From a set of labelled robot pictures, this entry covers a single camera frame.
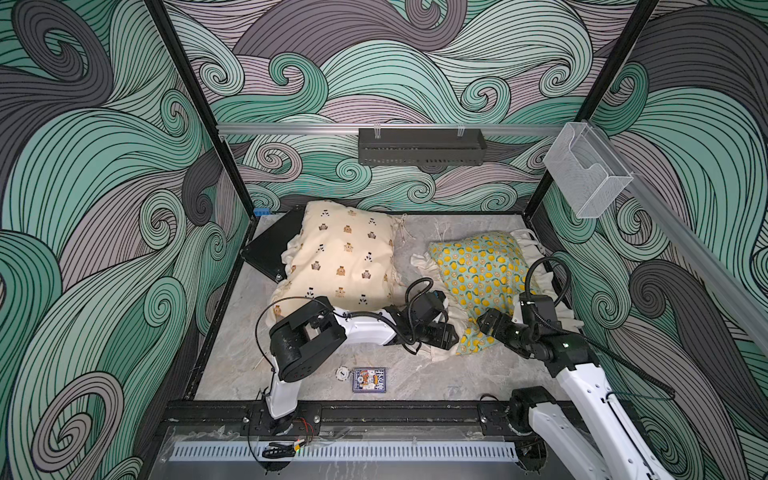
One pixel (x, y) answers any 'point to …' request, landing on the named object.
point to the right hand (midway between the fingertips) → (489, 327)
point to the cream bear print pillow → (349, 256)
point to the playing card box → (369, 380)
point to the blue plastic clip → (261, 211)
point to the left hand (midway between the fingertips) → (454, 336)
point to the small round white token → (342, 373)
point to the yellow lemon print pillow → (487, 271)
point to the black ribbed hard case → (265, 254)
